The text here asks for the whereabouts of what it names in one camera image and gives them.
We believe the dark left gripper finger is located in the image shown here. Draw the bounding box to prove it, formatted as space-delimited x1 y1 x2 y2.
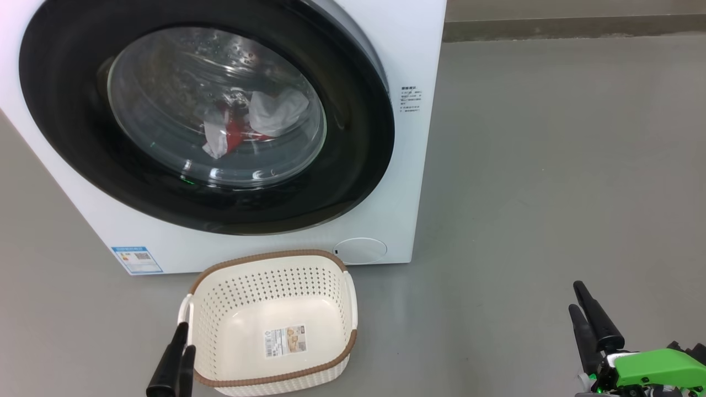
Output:
175 345 196 397
146 323 189 397

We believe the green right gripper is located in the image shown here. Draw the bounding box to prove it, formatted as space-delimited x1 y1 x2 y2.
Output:
568 280 706 397

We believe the red and white garment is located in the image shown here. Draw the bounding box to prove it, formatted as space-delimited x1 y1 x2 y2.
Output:
202 88 309 159

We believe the black round glass washer door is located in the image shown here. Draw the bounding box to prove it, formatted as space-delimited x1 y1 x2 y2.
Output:
19 0 395 236

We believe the cream perforated laundry basket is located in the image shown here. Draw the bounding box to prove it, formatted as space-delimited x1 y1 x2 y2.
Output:
178 249 358 397

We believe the white front-load washing machine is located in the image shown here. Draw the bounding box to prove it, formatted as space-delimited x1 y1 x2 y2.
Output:
0 0 447 275

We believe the paper product label sticker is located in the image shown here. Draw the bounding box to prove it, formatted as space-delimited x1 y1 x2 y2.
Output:
265 324 307 358

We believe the blue energy label sticker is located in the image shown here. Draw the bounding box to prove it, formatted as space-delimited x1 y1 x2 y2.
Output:
111 246 164 275

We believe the round white filter cover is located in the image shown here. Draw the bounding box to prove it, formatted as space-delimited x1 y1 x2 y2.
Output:
334 238 388 265

